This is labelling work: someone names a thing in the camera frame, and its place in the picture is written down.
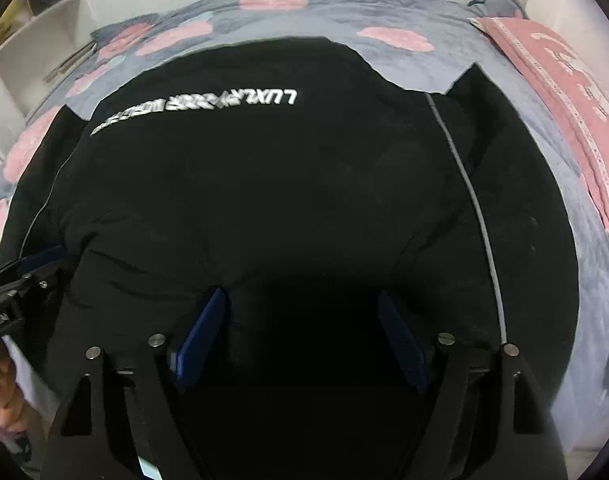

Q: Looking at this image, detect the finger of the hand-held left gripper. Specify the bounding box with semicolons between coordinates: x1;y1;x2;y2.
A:
20;245;69;271

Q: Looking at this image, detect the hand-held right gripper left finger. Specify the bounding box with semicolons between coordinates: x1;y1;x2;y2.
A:
39;287;230;480

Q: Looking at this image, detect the person's left hand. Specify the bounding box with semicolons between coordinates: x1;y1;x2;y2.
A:
0;339;31;433

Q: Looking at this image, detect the grey pillow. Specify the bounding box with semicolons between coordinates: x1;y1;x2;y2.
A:
467;0;529;19

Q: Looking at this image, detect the pink pillow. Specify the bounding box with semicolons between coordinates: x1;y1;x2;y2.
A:
469;16;609;238

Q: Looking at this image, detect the black hooded jacket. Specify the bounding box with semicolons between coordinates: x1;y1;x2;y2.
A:
0;35;581;480

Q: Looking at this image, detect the grey pink flowered blanket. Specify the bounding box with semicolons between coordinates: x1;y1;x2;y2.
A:
0;0;609;456

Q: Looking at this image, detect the white wall shelf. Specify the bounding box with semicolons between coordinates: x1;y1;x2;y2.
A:
0;0;88;111

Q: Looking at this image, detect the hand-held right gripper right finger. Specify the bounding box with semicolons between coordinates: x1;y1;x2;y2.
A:
377;290;569;480

